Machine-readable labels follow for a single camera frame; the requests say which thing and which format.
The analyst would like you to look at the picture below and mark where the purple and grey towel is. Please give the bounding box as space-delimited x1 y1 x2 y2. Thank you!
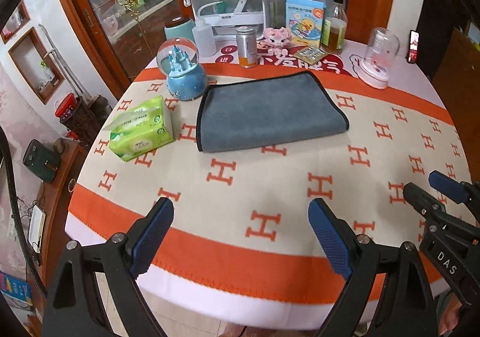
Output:
196 71 350 153

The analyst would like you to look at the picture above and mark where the orange beige H-pattern tablecloth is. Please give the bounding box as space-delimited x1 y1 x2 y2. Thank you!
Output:
65 41 476 329

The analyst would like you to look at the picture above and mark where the black cable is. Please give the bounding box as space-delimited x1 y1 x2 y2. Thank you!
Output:
0 126 48 298

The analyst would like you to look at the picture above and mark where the blue castle snow globe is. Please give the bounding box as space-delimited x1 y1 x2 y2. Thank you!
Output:
156 37 208 101

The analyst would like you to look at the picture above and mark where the dark green handbag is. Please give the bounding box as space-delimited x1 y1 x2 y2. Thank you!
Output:
23 139 61 183

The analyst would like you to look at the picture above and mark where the wooden side cabinet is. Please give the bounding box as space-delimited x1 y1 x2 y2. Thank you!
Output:
433 29 479 161

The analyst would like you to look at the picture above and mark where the pink glass dome ornament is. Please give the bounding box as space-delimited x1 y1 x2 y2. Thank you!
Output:
358 27 400 90

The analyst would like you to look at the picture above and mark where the blue duck carton box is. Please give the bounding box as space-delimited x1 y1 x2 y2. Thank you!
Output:
286 0 326 49

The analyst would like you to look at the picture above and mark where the pink plush toy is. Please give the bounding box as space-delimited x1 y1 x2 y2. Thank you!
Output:
259 27 291 49

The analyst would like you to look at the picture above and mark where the white translucent plastic bottle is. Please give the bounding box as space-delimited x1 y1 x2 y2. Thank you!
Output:
192 18 216 57

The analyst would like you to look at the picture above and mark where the teal canister brown lid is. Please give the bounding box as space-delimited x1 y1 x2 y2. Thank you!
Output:
164 16 195 42

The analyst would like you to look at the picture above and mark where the smartphone on stand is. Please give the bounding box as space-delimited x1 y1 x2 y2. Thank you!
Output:
406 30 419 64

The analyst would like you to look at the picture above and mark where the white clear storage box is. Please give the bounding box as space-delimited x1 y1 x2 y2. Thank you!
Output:
190 0 274 40

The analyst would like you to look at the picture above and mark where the green tissue pack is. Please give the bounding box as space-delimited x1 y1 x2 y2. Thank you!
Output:
103 96 174 161

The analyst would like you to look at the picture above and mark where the glass bottle amber liquid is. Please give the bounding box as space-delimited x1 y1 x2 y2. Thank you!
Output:
321 0 347 53

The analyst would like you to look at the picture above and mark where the foil pill blister pack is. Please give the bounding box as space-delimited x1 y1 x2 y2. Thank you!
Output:
293 47 328 65

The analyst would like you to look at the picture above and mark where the silver orange can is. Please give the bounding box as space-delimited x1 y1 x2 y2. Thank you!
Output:
236 26 258 68

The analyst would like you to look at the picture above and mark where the red lidded jar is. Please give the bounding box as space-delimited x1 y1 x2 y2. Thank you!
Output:
55 93 78 119

